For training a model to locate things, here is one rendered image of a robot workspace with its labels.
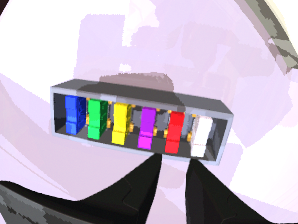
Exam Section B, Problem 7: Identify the purple fuse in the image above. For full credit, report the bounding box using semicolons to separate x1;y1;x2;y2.
138;107;157;149

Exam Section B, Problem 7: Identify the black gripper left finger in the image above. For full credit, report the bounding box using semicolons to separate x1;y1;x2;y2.
0;153;162;224

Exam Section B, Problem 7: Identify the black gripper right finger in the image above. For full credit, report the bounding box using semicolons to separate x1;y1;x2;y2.
185;159;277;224

